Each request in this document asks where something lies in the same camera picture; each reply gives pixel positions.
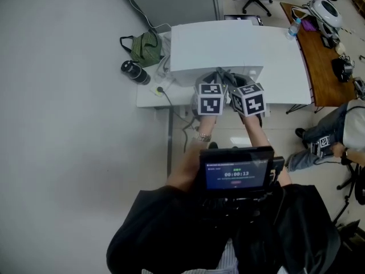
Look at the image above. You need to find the person's striped shirt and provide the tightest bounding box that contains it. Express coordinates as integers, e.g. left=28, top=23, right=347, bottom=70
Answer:
left=182, top=237, right=240, bottom=274

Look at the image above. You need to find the person's black jacket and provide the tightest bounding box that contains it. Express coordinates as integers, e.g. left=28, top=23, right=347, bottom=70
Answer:
left=106, top=181, right=342, bottom=274

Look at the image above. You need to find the silver wristwatch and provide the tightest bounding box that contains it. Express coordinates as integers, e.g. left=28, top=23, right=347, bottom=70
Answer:
left=192, top=132, right=213, bottom=143

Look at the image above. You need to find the clear plastic water bottle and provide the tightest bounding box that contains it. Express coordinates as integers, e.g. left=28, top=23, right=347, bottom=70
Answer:
left=285, top=18, right=302, bottom=41

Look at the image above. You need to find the white cable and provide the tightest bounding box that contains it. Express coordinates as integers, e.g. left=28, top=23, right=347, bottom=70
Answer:
left=127, top=0, right=172, bottom=30

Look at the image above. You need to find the green striped bag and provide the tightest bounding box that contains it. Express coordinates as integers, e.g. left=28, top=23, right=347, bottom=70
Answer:
left=119, top=31, right=165, bottom=69

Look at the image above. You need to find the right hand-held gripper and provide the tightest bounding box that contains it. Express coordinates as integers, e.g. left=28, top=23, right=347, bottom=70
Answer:
left=228, top=73, right=267, bottom=118

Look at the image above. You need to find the white microwave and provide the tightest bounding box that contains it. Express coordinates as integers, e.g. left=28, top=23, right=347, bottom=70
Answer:
left=169, top=19, right=265, bottom=87

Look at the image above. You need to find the black camera device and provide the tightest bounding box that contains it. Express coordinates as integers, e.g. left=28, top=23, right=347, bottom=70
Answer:
left=331, top=55, right=356, bottom=83

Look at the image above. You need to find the person's right forearm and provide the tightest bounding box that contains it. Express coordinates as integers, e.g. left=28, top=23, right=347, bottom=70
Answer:
left=242, top=115, right=293, bottom=188

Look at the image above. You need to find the clear plastic bag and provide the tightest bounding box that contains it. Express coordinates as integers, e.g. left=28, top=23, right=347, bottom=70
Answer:
left=155, top=53, right=175, bottom=88

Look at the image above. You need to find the person's left forearm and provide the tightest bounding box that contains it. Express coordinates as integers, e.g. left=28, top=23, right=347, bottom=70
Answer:
left=166, top=114, right=219, bottom=194

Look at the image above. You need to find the black chair base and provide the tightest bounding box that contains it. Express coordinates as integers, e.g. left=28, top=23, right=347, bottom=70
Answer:
left=332, top=157, right=365, bottom=225

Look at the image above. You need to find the brown wooden desk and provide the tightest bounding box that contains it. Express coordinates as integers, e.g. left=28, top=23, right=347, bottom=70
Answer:
left=280, top=1, right=358, bottom=108

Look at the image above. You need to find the white power socket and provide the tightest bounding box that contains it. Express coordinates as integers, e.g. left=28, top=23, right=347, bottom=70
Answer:
left=149, top=83, right=169, bottom=97

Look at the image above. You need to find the black chest-mounted screen device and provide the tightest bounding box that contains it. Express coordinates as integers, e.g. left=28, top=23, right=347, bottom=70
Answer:
left=199, top=146, right=286, bottom=201

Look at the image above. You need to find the black thermos bottle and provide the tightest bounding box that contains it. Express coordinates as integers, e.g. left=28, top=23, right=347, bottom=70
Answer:
left=120, top=59, right=152, bottom=86

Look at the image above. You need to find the white table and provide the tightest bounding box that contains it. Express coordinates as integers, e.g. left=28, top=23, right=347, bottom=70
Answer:
left=136, top=25, right=313, bottom=110

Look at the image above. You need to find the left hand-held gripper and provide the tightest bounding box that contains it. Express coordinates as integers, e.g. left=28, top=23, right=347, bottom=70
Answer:
left=193, top=71, right=229, bottom=116

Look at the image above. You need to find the grey cloth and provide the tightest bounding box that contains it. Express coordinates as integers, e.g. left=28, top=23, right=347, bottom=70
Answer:
left=215, top=66, right=238, bottom=87

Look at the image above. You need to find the black flat box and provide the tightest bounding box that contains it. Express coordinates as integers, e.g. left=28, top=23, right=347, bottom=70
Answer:
left=223, top=14, right=263, bottom=26

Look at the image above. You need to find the grey partition panel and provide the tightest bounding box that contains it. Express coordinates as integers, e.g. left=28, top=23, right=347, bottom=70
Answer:
left=117, top=0, right=224, bottom=30

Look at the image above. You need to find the white rounded headset device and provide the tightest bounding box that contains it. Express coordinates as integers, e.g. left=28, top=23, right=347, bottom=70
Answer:
left=309, top=0, right=343, bottom=29

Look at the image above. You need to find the black power cable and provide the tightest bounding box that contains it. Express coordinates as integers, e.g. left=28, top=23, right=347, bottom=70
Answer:
left=156, top=86, right=200, bottom=154

